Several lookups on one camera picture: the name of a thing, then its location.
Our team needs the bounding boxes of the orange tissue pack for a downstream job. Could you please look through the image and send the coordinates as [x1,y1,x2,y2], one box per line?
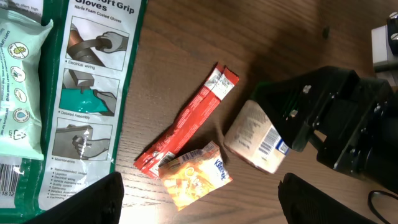
[159,141,233,210]

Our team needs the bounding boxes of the green lid jar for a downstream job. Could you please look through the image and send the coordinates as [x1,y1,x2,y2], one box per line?
[223,82,289,174]

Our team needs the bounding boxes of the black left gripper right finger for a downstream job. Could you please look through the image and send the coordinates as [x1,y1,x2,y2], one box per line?
[278,173,373,224]

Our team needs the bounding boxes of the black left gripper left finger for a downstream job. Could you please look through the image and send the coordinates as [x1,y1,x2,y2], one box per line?
[26,172,124,224]

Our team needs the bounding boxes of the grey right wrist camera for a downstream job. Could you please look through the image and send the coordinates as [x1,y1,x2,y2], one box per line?
[371,12,398,86]

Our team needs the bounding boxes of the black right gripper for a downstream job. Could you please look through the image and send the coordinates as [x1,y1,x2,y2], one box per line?
[253,67,397,193]

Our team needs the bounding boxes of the red stick sachet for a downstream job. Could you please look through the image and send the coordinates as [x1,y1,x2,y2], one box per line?
[134,63,239,179]

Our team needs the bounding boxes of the green white gloves package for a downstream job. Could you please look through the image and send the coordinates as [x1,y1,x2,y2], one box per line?
[1,0,147,223]

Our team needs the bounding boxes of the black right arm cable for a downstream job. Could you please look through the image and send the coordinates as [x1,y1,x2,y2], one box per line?
[368,190,398,224]

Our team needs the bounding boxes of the mint wet wipes pack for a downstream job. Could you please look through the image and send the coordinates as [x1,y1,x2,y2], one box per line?
[1,9,53,161]

